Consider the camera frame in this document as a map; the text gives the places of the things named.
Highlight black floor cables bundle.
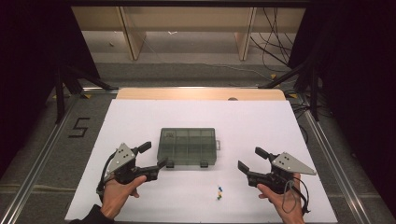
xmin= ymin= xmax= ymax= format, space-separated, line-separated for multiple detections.
xmin=249 ymin=7 xmax=296 ymax=73

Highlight black curtain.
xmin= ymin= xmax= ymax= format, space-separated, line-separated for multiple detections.
xmin=288 ymin=0 xmax=396 ymax=216
xmin=0 ymin=0 xmax=102 ymax=178

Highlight black metal stand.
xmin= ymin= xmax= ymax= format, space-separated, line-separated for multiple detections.
xmin=257 ymin=57 xmax=322 ymax=123
xmin=53 ymin=63 xmax=120 ymax=125

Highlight light wooden table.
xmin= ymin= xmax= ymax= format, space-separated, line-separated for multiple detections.
xmin=115 ymin=87 xmax=287 ymax=102

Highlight light wooden shelf unit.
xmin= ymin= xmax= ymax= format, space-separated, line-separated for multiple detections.
xmin=70 ymin=6 xmax=306 ymax=63

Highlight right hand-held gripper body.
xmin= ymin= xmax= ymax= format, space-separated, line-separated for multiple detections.
xmin=247 ymin=151 xmax=318 ymax=194

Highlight right hand-held gripper black cable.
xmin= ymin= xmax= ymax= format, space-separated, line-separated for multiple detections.
xmin=281 ymin=177 xmax=312 ymax=217

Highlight black cables beside table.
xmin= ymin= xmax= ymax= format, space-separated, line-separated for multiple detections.
xmin=284 ymin=89 xmax=316 ymax=145

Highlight person's left hand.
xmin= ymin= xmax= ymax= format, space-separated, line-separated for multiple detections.
xmin=99 ymin=175 xmax=148 ymax=220

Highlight person's right hand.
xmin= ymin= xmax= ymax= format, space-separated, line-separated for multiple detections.
xmin=257 ymin=173 xmax=306 ymax=224

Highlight white table sheet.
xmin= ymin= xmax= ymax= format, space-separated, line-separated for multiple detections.
xmin=64 ymin=98 xmax=339 ymax=224

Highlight aluminium floor rail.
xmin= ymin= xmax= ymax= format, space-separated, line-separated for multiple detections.
xmin=81 ymin=87 xmax=120 ymax=94
xmin=302 ymin=108 xmax=373 ymax=224
xmin=0 ymin=92 xmax=82 ymax=224

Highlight clear grey plastic compartment box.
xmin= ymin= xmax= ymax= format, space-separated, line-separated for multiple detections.
xmin=156 ymin=127 xmax=222 ymax=169

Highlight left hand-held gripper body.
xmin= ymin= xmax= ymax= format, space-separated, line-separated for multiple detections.
xmin=106 ymin=142 xmax=159 ymax=186

